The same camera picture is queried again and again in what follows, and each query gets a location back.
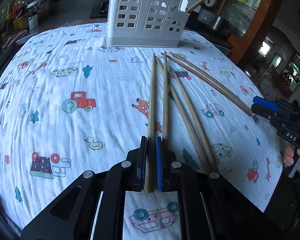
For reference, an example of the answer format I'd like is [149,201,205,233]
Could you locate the person's right hand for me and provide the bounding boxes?
[282,143,300,173]

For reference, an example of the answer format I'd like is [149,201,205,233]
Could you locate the black rice cooker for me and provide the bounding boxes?
[198,0,230,32]

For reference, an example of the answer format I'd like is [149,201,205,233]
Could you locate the wooden glass cabinet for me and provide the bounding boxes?
[213,0,283,68]

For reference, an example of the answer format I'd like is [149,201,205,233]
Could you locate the white patterned table cloth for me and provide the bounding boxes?
[0,23,283,239]

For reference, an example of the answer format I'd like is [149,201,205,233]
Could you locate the white plastic utensil holder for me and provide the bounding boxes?
[106,0,190,48]

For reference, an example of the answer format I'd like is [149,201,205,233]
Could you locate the black gas stove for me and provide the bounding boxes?
[89,2,109,19]

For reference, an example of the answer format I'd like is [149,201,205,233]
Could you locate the pink dish cloth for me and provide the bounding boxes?
[1,30,27,49]

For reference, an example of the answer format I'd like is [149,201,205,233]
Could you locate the small white jar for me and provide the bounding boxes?
[29,14,39,30]

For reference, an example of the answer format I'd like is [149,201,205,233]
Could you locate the green cap bottle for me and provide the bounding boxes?
[1,3,13,37]

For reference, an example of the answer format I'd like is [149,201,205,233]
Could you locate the soy sauce bottle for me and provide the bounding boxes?
[12,0,29,31]

